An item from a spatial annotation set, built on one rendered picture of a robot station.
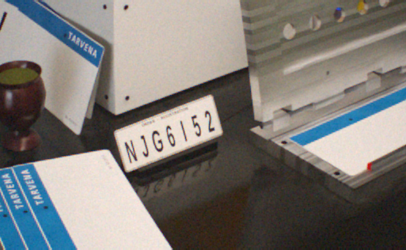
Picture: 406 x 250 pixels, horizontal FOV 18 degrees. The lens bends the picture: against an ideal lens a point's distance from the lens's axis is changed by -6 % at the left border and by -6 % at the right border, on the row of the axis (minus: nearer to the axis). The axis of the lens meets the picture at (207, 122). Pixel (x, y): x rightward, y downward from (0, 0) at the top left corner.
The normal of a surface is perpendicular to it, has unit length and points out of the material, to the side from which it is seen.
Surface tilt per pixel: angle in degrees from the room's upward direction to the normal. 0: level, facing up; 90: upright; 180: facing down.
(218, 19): 90
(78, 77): 69
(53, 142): 0
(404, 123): 0
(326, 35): 79
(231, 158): 0
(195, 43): 90
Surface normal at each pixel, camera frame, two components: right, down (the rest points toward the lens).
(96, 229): 0.00, -0.88
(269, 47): 0.61, 0.20
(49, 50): -0.77, -0.06
